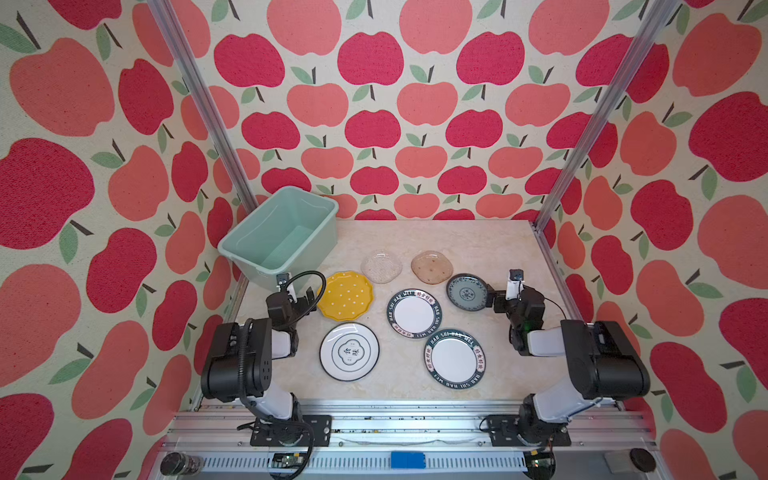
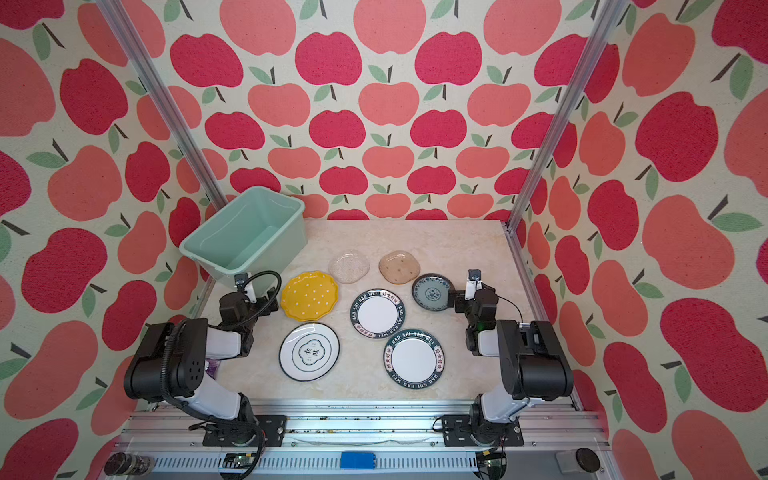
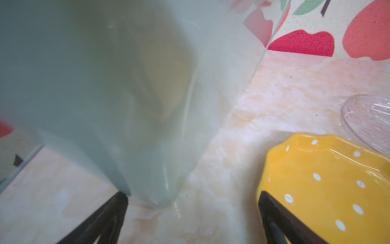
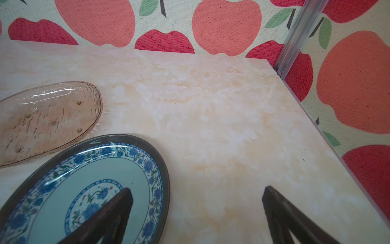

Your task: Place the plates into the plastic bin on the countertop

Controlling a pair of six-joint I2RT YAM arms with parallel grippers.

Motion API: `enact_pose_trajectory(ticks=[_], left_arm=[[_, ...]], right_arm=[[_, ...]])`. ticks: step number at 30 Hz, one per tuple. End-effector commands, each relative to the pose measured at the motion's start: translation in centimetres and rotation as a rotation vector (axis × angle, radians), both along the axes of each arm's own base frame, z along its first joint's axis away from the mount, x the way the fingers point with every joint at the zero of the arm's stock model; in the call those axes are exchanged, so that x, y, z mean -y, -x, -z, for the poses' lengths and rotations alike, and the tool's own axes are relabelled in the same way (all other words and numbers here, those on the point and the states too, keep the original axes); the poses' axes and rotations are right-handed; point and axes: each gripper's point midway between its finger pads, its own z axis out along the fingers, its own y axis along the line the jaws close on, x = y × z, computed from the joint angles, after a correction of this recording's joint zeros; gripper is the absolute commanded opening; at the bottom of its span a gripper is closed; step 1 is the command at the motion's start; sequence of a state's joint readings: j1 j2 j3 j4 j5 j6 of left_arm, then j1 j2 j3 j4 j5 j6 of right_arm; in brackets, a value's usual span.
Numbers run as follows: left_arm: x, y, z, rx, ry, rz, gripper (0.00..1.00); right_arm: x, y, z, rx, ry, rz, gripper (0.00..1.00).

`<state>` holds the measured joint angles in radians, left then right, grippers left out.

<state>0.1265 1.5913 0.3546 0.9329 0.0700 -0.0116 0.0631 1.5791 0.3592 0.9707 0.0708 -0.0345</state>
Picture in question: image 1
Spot black round knob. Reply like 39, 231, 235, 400
629, 448, 657, 473
160, 451, 203, 477

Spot blue floral ceramic plate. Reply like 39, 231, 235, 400
446, 273, 492, 312

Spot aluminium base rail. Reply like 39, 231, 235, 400
144, 400, 672, 479

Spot left aluminium frame post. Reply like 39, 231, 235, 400
148, 0, 258, 213

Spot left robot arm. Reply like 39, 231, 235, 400
201, 270, 327, 425

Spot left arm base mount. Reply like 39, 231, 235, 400
250, 415, 333, 447

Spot clear glass plate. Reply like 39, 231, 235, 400
361, 250, 403, 284

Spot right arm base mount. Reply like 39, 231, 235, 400
479, 415, 572, 447

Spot right aluminium frame post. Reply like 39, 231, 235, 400
532, 0, 681, 235

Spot black round knob right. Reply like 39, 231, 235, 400
629, 448, 657, 473

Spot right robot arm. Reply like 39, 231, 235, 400
481, 269, 650, 428

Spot mint green plastic bin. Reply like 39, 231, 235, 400
218, 186, 339, 292

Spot yellow polka dot plate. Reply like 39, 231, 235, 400
318, 271, 374, 322

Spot green rim plate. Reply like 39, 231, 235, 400
423, 329, 487, 390
386, 289, 443, 339

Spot aluminium frame post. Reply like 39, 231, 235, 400
148, 0, 258, 213
532, 0, 681, 235

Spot white plate black rings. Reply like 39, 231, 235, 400
318, 321, 382, 383

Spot black corrugated cable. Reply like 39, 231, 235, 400
236, 270, 328, 480

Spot brown tinted glass plate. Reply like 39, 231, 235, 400
411, 250, 454, 285

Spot black round knob left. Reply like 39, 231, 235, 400
160, 451, 203, 477

